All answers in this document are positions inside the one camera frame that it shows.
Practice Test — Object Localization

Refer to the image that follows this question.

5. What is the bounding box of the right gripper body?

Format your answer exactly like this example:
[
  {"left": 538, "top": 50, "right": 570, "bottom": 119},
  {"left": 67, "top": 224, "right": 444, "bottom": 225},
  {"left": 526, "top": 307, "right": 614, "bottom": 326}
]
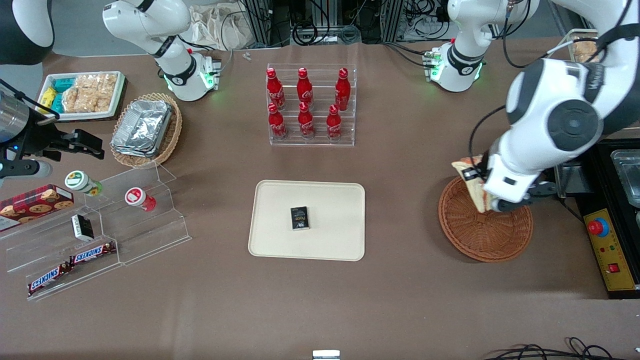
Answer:
[{"left": 0, "top": 84, "right": 66, "bottom": 163}]

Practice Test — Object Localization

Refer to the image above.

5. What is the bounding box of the triangular sandwich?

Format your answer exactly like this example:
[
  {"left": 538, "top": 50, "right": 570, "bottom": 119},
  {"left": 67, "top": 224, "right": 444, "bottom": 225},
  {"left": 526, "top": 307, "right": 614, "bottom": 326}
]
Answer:
[{"left": 451, "top": 156, "right": 493, "bottom": 214}]

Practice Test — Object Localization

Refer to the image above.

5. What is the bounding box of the white rectangular snack tray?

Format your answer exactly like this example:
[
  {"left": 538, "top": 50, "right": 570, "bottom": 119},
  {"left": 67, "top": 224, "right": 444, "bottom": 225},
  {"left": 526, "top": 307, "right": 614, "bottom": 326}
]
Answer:
[{"left": 36, "top": 71, "right": 126, "bottom": 122}]

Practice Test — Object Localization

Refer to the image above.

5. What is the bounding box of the brown wicker basket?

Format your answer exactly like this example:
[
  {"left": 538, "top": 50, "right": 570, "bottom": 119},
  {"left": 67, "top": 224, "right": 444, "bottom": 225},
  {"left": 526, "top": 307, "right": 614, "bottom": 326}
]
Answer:
[{"left": 438, "top": 175, "right": 534, "bottom": 263}]

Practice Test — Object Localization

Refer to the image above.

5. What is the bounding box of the light wicker basket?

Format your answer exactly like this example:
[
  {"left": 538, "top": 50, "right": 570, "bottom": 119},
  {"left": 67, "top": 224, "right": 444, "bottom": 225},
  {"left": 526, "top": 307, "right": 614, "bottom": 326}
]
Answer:
[{"left": 110, "top": 92, "right": 183, "bottom": 169}]

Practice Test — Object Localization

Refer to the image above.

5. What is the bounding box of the cream plastic tray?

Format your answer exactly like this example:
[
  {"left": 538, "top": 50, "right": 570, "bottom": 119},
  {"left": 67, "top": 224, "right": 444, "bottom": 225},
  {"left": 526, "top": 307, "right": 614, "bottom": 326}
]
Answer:
[{"left": 248, "top": 180, "right": 366, "bottom": 262}]

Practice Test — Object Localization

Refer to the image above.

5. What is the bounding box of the green lid snack cup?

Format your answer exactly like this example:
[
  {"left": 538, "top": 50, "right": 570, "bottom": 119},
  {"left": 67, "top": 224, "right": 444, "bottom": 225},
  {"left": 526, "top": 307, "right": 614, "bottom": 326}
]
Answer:
[{"left": 65, "top": 170, "right": 103, "bottom": 197}]

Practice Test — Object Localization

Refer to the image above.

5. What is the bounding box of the clear rice cracker bag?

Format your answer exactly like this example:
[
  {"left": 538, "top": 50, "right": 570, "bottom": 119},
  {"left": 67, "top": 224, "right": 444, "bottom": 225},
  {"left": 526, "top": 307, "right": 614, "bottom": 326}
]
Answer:
[
  {"left": 75, "top": 73, "right": 119, "bottom": 113},
  {"left": 62, "top": 86, "right": 98, "bottom": 114}
]

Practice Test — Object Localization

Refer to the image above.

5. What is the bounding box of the aluminium foil container stack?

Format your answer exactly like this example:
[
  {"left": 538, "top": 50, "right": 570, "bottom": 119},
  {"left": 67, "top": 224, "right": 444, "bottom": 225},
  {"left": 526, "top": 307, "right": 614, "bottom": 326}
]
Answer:
[{"left": 110, "top": 99, "right": 173, "bottom": 159}]

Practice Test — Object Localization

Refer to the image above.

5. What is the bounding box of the red cookie box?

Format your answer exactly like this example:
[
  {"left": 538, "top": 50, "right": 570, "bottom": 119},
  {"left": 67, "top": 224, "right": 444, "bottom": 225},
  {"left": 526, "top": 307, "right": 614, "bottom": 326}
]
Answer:
[{"left": 0, "top": 184, "right": 75, "bottom": 232}]

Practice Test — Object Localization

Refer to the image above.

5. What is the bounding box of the red lid snack cup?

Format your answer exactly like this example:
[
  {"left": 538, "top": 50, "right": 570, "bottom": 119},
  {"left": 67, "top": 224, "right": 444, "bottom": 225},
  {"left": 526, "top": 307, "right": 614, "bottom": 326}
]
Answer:
[{"left": 125, "top": 187, "right": 157, "bottom": 212}]

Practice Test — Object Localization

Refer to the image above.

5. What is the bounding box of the grey metal plate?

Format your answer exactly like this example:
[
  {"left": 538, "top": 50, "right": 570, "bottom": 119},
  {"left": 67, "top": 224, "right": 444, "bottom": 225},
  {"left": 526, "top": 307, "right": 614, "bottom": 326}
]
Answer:
[{"left": 552, "top": 162, "right": 596, "bottom": 199}]

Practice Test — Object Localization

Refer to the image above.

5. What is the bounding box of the small black white box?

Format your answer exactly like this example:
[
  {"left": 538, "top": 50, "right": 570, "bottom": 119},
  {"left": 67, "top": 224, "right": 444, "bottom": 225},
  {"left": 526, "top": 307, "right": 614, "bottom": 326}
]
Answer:
[{"left": 71, "top": 214, "right": 95, "bottom": 242}]

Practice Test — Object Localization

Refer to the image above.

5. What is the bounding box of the black appliance base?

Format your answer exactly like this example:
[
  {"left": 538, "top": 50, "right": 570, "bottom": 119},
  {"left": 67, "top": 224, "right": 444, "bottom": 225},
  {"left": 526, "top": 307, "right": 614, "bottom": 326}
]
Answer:
[{"left": 575, "top": 139, "right": 640, "bottom": 301}]

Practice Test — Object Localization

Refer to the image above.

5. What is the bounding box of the snickers chocolate bar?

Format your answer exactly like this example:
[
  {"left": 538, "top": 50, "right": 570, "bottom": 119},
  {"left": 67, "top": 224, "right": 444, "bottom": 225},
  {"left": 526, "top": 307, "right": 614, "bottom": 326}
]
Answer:
[
  {"left": 27, "top": 262, "right": 73, "bottom": 296},
  {"left": 69, "top": 241, "right": 117, "bottom": 266}
]

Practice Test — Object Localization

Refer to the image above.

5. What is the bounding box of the clear acrylic stepped stand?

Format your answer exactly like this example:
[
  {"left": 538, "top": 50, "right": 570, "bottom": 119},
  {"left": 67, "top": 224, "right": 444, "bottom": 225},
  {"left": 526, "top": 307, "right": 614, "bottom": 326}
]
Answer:
[{"left": 0, "top": 161, "right": 192, "bottom": 302}]

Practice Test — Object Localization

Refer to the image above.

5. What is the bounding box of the yellow emergency stop box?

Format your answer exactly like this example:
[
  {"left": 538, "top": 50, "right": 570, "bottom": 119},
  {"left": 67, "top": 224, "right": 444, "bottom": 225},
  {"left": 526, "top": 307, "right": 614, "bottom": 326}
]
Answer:
[{"left": 583, "top": 208, "right": 638, "bottom": 292}]

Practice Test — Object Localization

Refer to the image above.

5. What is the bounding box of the steel pan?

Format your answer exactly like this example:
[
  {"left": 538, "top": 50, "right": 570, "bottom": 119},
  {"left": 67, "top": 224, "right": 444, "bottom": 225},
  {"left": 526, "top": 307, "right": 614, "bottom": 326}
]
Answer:
[{"left": 611, "top": 149, "right": 640, "bottom": 208}]

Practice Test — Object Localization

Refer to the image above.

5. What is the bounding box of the red cola bottle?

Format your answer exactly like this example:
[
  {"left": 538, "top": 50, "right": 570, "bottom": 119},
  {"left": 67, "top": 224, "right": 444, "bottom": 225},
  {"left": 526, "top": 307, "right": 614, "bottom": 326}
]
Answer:
[
  {"left": 326, "top": 104, "right": 343, "bottom": 141},
  {"left": 268, "top": 102, "right": 288, "bottom": 141},
  {"left": 297, "top": 67, "right": 314, "bottom": 108},
  {"left": 266, "top": 68, "right": 286, "bottom": 111},
  {"left": 335, "top": 67, "right": 351, "bottom": 112},
  {"left": 298, "top": 101, "right": 316, "bottom": 139}
]

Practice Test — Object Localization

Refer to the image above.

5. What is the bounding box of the clear acrylic bottle rack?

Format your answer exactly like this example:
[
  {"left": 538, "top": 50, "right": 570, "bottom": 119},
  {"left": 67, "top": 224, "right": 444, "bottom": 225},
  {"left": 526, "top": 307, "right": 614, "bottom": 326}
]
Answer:
[{"left": 267, "top": 63, "right": 358, "bottom": 147}]

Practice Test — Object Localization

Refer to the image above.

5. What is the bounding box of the fried snack bag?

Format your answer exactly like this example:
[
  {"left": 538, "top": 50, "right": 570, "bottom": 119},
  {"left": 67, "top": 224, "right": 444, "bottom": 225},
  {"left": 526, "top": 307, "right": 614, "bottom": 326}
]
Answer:
[{"left": 571, "top": 37, "right": 601, "bottom": 64}]

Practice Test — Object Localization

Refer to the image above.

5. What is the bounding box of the white cloth bag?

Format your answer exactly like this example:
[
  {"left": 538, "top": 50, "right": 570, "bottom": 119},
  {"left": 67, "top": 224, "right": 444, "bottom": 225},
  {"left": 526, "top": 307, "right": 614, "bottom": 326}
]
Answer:
[{"left": 187, "top": 4, "right": 257, "bottom": 51}]

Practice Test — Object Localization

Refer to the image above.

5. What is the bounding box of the small black card box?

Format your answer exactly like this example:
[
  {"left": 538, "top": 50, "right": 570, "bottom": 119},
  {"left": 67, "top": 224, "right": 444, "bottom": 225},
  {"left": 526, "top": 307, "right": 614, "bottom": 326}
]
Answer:
[{"left": 290, "top": 206, "right": 310, "bottom": 231}]

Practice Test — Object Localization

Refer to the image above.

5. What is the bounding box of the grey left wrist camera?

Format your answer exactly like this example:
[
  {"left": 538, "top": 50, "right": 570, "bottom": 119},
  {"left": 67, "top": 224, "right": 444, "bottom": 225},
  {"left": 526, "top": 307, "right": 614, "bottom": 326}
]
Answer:
[{"left": 491, "top": 181, "right": 557, "bottom": 213}]

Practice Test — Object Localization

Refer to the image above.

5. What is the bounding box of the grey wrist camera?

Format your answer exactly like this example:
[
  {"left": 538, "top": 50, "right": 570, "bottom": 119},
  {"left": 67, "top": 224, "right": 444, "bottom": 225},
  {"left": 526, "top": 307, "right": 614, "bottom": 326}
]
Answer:
[
  {"left": 0, "top": 159, "right": 53, "bottom": 180},
  {"left": 491, "top": 181, "right": 557, "bottom": 213}
]

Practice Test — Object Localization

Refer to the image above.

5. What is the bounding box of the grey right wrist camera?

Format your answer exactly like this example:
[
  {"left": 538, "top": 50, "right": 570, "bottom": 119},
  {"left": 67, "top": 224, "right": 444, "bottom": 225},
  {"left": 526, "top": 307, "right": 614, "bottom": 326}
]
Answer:
[{"left": 0, "top": 159, "right": 53, "bottom": 180}]

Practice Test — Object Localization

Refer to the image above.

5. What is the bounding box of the black base cable bundle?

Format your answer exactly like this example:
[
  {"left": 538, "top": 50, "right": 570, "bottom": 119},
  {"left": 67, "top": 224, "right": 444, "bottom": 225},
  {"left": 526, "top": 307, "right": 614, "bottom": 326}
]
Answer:
[{"left": 382, "top": 41, "right": 433, "bottom": 68}]

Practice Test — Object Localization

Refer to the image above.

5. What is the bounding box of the metal wire rack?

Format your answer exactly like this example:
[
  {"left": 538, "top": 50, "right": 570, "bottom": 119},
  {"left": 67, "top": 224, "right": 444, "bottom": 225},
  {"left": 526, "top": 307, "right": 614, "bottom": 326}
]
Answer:
[{"left": 560, "top": 27, "right": 640, "bottom": 141}]

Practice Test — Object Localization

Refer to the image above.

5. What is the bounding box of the black coiled cable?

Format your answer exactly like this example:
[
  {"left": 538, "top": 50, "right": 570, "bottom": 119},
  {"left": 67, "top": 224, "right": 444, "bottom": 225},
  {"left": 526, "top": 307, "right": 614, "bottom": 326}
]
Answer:
[{"left": 292, "top": 20, "right": 319, "bottom": 47}]

